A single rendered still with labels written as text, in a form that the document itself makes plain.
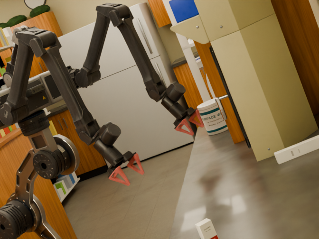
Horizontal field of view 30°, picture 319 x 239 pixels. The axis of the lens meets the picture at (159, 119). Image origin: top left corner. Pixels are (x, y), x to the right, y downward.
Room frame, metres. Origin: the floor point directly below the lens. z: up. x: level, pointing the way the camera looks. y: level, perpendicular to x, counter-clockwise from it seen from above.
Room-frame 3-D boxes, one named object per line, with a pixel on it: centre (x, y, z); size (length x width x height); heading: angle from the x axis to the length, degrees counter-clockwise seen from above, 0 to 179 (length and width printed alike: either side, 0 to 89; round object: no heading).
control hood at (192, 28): (2.27, -0.25, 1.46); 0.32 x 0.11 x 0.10; 169
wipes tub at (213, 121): (2.85, -0.26, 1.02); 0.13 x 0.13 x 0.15
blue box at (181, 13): (2.37, -0.27, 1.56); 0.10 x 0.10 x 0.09; 79
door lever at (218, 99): (2.16, -0.24, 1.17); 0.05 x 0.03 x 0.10; 78
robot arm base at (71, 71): (2.90, 0.31, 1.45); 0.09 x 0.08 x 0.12; 143
